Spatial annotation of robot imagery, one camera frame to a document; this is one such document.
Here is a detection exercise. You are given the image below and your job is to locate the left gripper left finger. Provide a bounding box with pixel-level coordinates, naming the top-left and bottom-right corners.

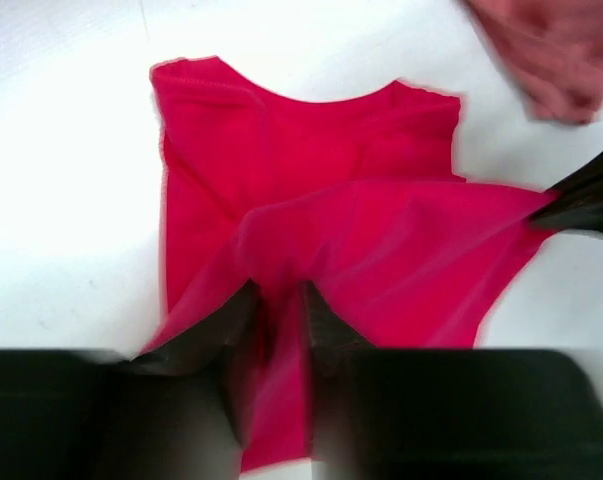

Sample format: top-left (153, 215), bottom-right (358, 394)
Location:
top-left (0, 283), bottom-right (257, 479)

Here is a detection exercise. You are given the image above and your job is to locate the light pink t shirt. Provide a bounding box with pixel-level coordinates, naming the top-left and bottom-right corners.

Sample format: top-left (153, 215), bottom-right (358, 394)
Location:
top-left (463, 1), bottom-right (603, 125)

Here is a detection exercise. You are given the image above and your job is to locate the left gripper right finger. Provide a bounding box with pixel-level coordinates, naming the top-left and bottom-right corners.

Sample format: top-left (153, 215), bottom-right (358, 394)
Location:
top-left (303, 284), bottom-right (603, 479)

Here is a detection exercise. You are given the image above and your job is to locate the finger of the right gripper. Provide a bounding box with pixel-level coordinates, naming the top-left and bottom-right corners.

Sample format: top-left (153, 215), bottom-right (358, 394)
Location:
top-left (529, 151), bottom-right (603, 234)

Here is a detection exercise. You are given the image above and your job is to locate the magenta t shirt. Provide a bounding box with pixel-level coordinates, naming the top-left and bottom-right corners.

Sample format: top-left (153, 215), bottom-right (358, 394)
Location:
top-left (150, 57), bottom-right (550, 472)

